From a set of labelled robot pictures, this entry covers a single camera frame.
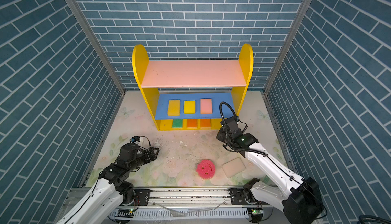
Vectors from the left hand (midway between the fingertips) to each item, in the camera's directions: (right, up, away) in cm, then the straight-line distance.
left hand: (155, 151), depth 83 cm
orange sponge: (+19, +14, +15) cm, 28 cm away
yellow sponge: (+28, +14, +17) cm, 35 cm away
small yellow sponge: (+18, +24, +9) cm, 31 cm away
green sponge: (+9, +13, +16) cm, 23 cm away
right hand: (+34, +11, -1) cm, 36 cm away
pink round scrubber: (+28, -8, -3) cm, 29 cm away
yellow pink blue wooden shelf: (+15, +32, +17) cm, 39 cm away
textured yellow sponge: (+9, +24, +7) cm, 26 cm away
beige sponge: (+43, -9, +2) cm, 44 cm away
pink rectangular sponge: (+28, +25, +9) cm, 38 cm away
